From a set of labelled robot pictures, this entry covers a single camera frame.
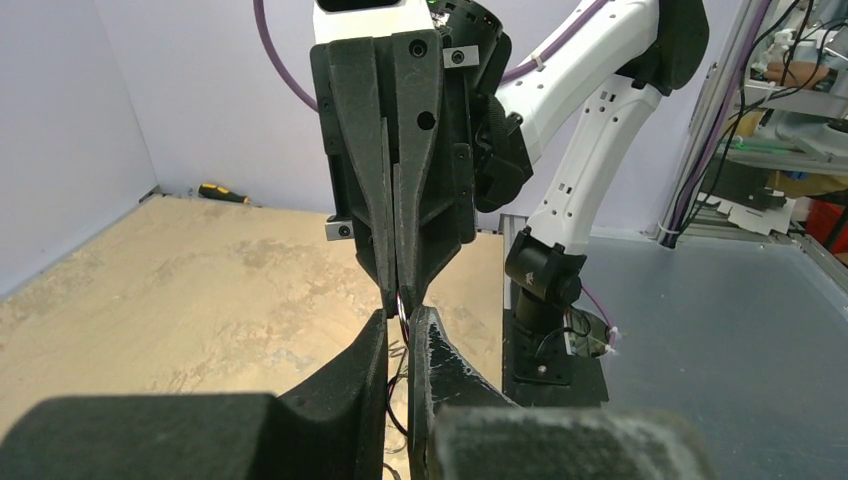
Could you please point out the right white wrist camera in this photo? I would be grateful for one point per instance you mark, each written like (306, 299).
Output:
(337, 20)

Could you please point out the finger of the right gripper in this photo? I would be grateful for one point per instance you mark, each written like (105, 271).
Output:
(418, 81)
(354, 82)

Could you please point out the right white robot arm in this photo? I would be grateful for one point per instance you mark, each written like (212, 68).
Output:
(610, 62)

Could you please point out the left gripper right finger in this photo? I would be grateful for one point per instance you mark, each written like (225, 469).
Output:
(462, 427)

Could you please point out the yellow black screwdriver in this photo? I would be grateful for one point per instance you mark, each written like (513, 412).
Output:
(217, 192)

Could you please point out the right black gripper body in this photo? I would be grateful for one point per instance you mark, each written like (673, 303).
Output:
(477, 163)

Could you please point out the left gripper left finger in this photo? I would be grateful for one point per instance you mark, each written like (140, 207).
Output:
(329, 426)

